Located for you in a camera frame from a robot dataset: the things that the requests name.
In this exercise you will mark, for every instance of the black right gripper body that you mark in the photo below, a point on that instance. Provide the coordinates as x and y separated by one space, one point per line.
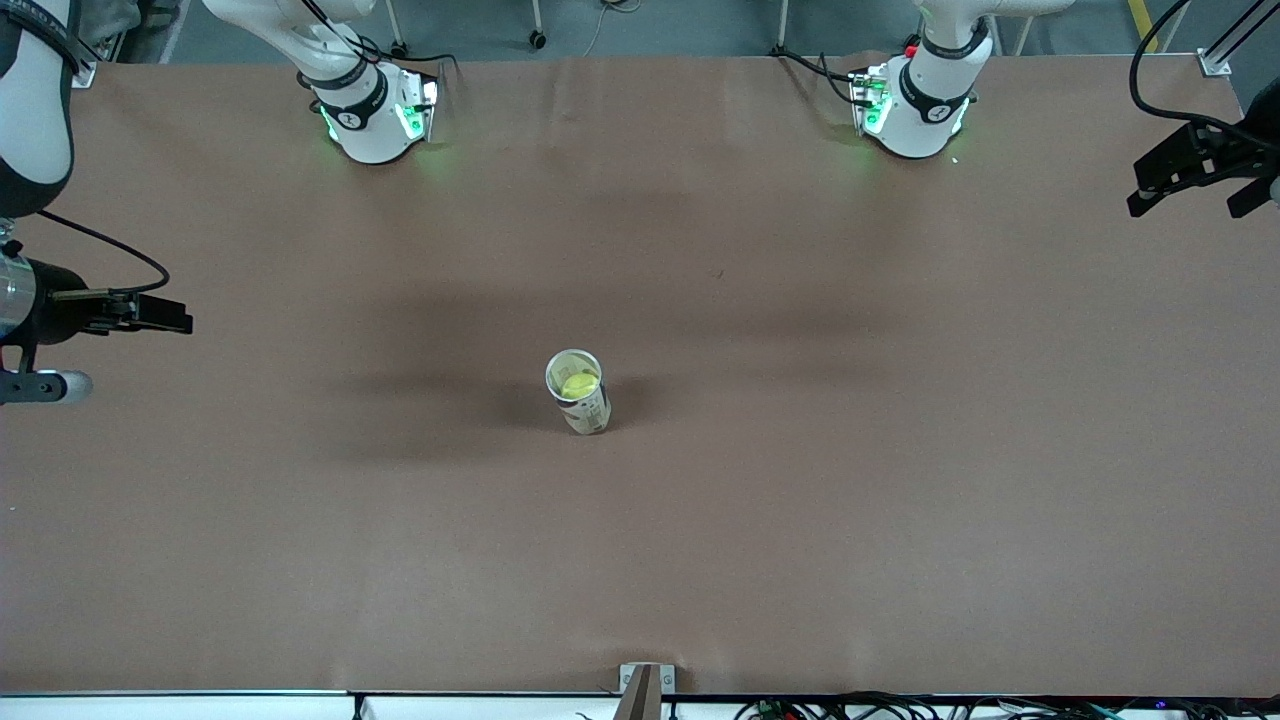
52 303

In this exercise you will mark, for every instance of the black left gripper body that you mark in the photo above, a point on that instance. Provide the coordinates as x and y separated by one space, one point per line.
1232 160

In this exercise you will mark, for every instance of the tennis ball Wilson 3 print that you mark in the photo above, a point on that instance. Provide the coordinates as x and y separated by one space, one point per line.
578 386

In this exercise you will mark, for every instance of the clear tennis ball can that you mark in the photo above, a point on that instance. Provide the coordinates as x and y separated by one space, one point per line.
590 418

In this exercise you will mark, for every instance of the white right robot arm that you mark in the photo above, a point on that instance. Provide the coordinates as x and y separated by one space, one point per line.
365 125

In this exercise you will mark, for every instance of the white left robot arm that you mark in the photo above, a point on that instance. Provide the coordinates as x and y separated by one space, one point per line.
925 110

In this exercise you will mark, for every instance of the grey fabric object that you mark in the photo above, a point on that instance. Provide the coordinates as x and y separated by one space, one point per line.
105 20

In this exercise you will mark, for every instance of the metal stand leg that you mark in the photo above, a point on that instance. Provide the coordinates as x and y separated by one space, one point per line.
781 25
536 25

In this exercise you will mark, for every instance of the grey metal mounting plate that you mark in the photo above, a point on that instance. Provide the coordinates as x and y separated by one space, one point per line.
668 680

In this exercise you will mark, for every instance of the aluminium frame profile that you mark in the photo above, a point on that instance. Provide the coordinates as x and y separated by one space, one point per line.
1218 65
86 72

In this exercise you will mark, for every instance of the white table edge rail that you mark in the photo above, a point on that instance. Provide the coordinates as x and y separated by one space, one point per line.
200 708

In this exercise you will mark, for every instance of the brown post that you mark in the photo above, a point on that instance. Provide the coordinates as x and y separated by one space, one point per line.
640 700

